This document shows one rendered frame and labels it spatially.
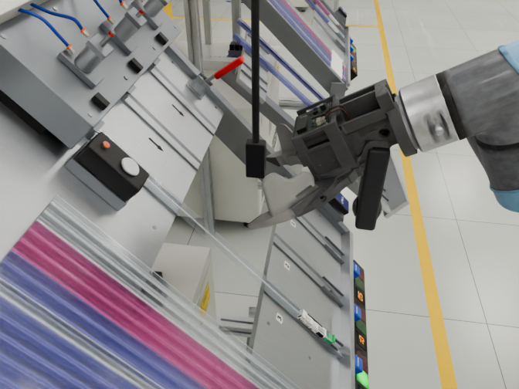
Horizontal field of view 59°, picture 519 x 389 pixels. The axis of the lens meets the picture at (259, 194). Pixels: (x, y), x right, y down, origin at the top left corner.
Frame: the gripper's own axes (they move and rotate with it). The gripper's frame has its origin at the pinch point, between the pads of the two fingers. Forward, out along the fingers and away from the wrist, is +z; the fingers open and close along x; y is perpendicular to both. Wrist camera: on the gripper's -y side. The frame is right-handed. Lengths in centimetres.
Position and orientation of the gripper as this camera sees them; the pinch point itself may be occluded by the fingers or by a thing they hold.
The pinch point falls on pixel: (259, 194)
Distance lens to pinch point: 59.7
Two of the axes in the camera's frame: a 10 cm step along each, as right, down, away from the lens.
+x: -1.5, 5.9, -7.9
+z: -8.6, 3.2, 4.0
